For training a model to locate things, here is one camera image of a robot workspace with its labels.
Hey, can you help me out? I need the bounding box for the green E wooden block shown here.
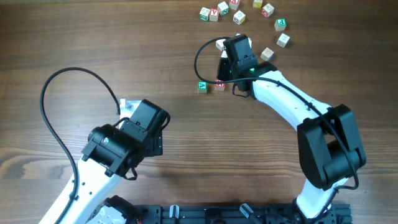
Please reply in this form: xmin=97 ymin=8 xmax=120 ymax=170
xmin=274 ymin=18 xmax=287 ymax=31

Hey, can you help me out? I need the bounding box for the green N wooden block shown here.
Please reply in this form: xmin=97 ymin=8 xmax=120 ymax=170
xmin=218 ymin=1 xmax=229 ymax=16

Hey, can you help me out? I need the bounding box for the plain wooden block lower right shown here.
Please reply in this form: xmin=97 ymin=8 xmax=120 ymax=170
xmin=261 ymin=47 xmax=274 ymax=62

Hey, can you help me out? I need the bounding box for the green V wooden block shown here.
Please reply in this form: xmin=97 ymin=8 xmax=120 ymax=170
xmin=197 ymin=82 xmax=208 ymax=93

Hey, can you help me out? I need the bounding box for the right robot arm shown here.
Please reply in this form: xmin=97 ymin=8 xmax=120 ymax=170
xmin=216 ymin=34 xmax=366 ymax=223

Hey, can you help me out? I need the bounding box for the green Z wooden block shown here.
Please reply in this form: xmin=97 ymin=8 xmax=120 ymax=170
xmin=200 ymin=7 xmax=210 ymax=21

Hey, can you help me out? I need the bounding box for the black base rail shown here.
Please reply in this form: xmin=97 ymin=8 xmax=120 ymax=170
xmin=133 ymin=203 xmax=353 ymax=224

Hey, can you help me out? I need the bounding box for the yellow wooden block top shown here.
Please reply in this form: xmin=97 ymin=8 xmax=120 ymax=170
xmin=253 ymin=0 xmax=263 ymax=9

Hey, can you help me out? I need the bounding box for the red M wooden block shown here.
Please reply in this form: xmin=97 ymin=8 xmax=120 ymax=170
xmin=215 ymin=80 xmax=225 ymax=91

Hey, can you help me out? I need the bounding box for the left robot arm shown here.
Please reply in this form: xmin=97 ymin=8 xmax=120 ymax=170
xmin=41 ymin=100 xmax=170 ymax=223

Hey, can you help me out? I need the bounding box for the red framed wooden block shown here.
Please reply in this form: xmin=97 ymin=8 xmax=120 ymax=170
xmin=262 ymin=3 xmax=274 ymax=18

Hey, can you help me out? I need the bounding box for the carrot picture wooden block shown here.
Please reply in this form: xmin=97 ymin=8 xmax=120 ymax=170
xmin=216 ymin=39 xmax=226 ymax=52

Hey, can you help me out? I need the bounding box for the plain wooden block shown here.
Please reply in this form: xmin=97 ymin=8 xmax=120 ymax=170
xmin=261 ymin=47 xmax=274 ymax=62
xmin=277 ymin=33 xmax=290 ymax=48

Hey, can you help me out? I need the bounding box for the red I wooden block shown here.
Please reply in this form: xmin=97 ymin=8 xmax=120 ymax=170
xmin=221 ymin=50 xmax=228 ymax=58

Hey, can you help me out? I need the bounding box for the red X wooden block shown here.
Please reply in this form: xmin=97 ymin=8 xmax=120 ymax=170
xmin=229 ymin=0 xmax=240 ymax=10

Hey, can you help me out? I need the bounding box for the red A wooden block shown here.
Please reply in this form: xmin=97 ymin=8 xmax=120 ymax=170
xmin=209 ymin=8 xmax=219 ymax=22

